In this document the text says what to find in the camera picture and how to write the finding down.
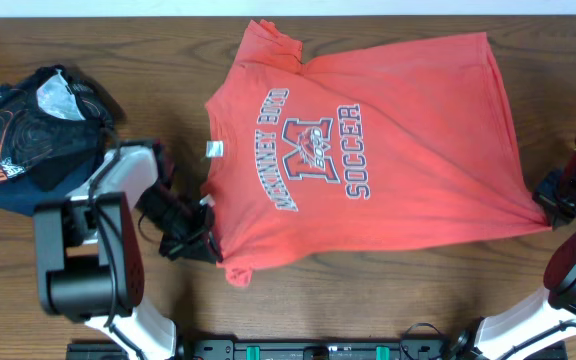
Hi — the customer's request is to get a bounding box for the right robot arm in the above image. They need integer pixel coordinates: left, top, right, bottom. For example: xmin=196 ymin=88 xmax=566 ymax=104
xmin=443 ymin=137 xmax=576 ymax=360

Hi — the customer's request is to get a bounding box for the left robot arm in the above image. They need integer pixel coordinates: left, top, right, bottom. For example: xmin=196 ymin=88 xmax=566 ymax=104
xmin=32 ymin=140 xmax=222 ymax=360

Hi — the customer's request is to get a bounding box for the black patterned folded garment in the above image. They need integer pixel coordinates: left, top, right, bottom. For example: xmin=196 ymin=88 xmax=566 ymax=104
xmin=0 ymin=65 xmax=114 ymax=191

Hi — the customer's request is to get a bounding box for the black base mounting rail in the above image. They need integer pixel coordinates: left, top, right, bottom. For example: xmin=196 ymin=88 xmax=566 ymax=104
xmin=65 ymin=339 xmax=568 ymax=360

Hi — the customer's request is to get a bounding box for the navy blue folded garment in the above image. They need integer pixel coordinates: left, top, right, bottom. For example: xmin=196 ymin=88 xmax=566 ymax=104
xmin=0 ymin=155 xmax=103 ymax=216

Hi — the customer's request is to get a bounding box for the red printed t-shirt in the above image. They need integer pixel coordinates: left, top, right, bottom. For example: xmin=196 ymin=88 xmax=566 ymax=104
xmin=203 ymin=20 xmax=548 ymax=287

